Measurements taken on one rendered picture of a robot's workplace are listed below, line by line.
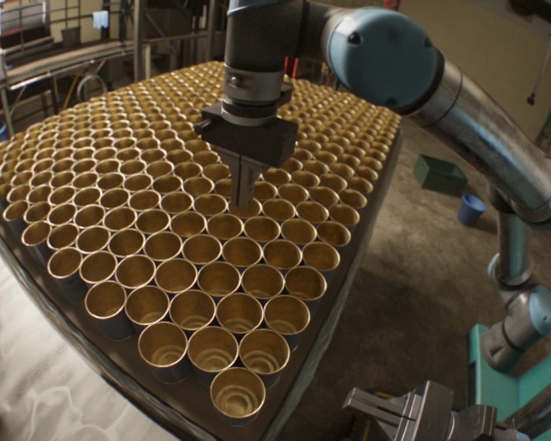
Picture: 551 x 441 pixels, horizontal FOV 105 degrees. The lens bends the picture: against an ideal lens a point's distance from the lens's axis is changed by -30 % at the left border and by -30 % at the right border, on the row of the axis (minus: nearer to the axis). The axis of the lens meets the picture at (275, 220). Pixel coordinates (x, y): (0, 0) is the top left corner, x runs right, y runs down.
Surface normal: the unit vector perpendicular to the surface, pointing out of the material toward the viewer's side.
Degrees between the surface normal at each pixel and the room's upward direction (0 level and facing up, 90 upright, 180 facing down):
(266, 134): 92
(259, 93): 91
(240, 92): 93
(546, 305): 7
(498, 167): 114
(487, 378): 0
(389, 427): 2
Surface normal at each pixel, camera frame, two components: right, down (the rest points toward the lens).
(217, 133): -0.46, 0.54
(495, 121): 0.20, 0.26
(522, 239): -0.10, 0.69
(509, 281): -0.80, 0.09
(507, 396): 0.15, -0.76
